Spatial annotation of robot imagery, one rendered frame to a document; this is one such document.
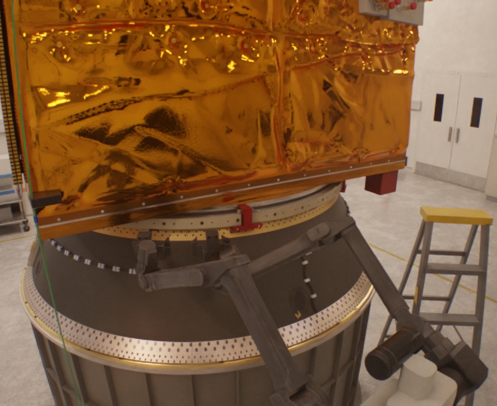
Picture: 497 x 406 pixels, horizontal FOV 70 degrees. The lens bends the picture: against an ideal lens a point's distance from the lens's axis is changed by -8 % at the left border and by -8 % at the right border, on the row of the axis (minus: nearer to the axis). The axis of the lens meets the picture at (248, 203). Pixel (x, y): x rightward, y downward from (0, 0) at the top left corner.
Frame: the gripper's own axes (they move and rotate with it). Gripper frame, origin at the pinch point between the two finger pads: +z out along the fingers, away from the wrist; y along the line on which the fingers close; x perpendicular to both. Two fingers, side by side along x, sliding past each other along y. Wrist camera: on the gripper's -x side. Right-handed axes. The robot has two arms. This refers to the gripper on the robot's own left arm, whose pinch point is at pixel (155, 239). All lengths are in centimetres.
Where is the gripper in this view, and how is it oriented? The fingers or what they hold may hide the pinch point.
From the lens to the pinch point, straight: 151.6
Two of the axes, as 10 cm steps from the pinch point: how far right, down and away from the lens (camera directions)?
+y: -10.0, -0.1, 0.3
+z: 0.3, -4.9, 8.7
